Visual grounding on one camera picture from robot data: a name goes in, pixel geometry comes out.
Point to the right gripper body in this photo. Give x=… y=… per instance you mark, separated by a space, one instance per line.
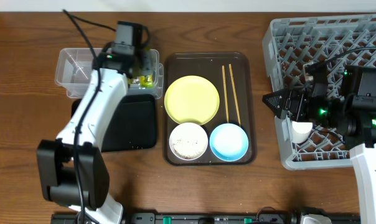
x=310 y=109

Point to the blue bowl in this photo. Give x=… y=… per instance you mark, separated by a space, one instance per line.
x=229 y=142

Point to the yellow plate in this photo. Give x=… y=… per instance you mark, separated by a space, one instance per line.
x=191 y=99

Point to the black plastic tray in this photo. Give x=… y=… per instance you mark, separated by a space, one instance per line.
x=133 y=125

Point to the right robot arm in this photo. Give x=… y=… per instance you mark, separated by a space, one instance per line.
x=353 y=117

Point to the clear plastic bin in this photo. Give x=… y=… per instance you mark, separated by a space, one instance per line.
x=74 y=73

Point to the white cup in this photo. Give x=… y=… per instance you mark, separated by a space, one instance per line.
x=301 y=131

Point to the grey dishwasher rack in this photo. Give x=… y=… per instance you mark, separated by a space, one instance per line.
x=291 y=43

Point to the white bowl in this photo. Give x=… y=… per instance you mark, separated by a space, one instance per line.
x=188 y=141

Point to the wooden chopstick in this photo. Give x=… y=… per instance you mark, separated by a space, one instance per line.
x=225 y=93
x=234 y=94

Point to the brown serving tray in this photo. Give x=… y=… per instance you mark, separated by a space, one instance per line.
x=209 y=66

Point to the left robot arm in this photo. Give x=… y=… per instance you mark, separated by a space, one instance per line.
x=71 y=169

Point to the green yellow wrapper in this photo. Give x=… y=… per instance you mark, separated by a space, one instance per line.
x=146 y=81

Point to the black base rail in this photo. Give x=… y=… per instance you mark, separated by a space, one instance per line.
x=150 y=218

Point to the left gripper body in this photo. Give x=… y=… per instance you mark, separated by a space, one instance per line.
x=145 y=64

